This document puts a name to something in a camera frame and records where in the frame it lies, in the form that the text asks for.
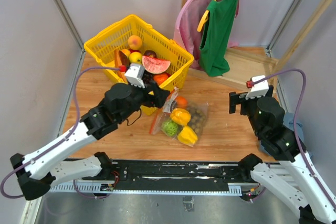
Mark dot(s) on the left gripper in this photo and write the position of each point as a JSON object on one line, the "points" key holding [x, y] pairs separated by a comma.
{"points": [[158, 99]]}

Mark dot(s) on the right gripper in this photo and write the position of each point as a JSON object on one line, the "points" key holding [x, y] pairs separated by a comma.
{"points": [[235, 98]]}

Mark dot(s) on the yellow bell pepper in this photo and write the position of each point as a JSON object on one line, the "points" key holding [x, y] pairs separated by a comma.
{"points": [[180, 116], [187, 136]]}

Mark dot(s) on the green custard apple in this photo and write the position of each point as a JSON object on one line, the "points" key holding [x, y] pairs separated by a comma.
{"points": [[169, 127]]}

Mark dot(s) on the clear zip top bag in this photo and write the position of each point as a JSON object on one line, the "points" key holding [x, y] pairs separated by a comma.
{"points": [[164, 114]]}

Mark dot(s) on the longan fruit bunch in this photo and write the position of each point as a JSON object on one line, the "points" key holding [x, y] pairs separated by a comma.
{"points": [[198, 117]]}

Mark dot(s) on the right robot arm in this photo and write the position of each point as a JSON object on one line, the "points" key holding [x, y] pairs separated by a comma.
{"points": [[311, 200]]}

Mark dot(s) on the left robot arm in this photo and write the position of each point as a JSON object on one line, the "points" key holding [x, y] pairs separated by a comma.
{"points": [[47, 167]]}

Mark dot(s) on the orange persimmon in basket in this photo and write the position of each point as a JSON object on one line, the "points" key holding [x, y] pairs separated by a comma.
{"points": [[160, 78]]}

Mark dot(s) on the dark grape bunch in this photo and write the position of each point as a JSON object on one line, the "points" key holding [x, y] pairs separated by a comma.
{"points": [[147, 78]]}

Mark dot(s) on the watermelon slice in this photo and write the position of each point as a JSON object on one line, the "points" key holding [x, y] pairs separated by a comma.
{"points": [[155, 65]]}

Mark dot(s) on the wooden clothes rack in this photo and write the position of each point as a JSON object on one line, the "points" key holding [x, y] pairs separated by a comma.
{"points": [[247, 64]]}

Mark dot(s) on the dark plum in basket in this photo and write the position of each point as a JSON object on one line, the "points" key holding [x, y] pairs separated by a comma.
{"points": [[150, 53]]}

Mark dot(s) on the papaya slice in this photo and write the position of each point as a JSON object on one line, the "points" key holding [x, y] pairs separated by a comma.
{"points": [[122, 62]]}

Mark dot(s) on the orange fruit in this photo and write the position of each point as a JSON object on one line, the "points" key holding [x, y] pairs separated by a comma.
{"points": [[126, 52]]}

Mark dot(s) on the peach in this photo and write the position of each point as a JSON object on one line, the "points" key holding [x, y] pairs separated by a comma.
{"points": [[134, 42]]}

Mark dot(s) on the green shirt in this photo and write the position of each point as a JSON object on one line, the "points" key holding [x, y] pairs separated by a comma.
{"points": [[216, 33]]}

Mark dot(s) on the pink shirt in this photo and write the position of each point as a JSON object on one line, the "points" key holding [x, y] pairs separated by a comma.
{"points": [[185, 31]]}

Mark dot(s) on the yellow plastic basket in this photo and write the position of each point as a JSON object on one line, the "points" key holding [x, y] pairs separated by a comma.
{"points": [[103, 46]]}

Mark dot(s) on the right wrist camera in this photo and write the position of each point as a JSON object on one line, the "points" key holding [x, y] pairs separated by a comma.
{"points": [[256, 90]]}

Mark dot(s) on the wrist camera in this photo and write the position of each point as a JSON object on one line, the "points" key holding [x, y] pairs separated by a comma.
{"points": [[256, 90], [134, 75]]}

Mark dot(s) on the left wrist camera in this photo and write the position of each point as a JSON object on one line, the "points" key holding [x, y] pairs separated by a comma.
{"points": [[134, 75]]}

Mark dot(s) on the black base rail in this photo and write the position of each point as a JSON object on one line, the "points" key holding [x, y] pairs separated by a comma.
{"points": [[175, 176]]}

